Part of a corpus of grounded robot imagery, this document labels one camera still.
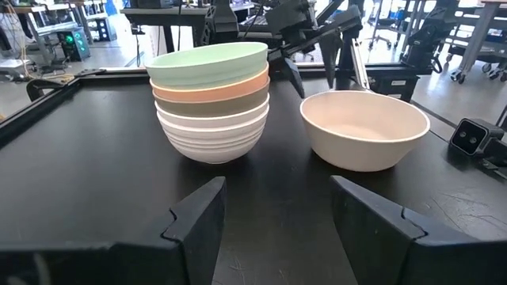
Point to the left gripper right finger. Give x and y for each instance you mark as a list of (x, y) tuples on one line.
[(368, 237)]

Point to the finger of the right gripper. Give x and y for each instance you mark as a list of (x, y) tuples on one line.
[(295, 75), (330, 59)]

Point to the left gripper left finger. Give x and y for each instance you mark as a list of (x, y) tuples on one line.
[(202, 237)]

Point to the orange ridged bowl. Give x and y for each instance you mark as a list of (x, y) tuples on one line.
[(214, 93)]

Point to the brown ridged bowl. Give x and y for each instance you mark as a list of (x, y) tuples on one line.
[(214, 107)]

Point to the large beige bowl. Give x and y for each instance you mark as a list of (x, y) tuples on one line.
[(356, 150)]

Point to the green ridged bowl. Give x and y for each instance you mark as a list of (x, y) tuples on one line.
[(206, 59)]

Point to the white ridged bowl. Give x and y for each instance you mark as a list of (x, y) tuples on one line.
[(214, 142)]

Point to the black desk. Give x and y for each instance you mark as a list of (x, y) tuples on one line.
[(166, 11)]

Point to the grey wheeled cart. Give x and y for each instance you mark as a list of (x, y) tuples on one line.
[(479, 35)]

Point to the computer tower with green lights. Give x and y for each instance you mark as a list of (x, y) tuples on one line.
[(75, 43)]

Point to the silver frame bracket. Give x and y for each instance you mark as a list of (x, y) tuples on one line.
[(358, 63)]

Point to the black table-level camera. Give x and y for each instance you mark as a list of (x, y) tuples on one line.
[(471, 136)]

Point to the black aluminium table frame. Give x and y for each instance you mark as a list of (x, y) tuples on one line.
[(31, 112)]

